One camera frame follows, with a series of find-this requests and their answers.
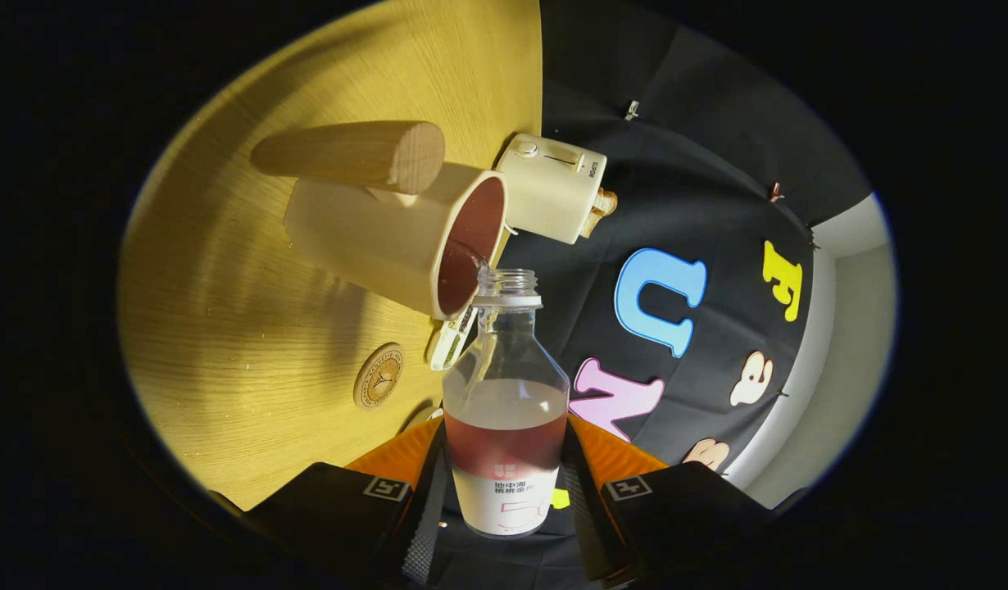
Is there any round wooden coaster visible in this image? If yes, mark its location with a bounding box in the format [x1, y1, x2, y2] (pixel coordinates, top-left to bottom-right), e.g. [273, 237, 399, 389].
[353, 343, 405, 410]

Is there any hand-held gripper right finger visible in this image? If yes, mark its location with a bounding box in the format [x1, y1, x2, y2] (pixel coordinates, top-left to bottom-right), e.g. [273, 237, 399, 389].
[560, 414, 774, 587]

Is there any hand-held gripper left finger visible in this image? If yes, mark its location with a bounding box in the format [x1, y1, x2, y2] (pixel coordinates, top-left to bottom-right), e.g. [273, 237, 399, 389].
[246, 416, 452, 587]

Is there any cream cup with wooden handle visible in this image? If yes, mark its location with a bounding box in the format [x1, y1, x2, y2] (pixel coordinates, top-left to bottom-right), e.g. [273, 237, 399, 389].
[251, 120, 510, 320]

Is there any wooden table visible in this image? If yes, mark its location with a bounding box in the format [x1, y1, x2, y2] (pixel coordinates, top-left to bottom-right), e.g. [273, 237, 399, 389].
[117, 0, 544, 513]

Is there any toast bread slice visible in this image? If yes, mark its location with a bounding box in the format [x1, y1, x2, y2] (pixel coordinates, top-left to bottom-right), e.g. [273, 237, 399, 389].
[580, 188, 619, 239]

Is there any white toaster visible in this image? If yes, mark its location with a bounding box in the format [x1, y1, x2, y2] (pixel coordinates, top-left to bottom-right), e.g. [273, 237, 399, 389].
[496, 133, 608, 245]

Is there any clear juice bottle pink label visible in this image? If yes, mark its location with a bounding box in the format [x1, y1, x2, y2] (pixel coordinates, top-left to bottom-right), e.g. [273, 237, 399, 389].
[443, 268, 571, 539]

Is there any white divided dish with grains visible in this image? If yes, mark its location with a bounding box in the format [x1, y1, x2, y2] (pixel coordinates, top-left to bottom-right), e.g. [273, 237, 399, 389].
[426, 305, 480, 371]

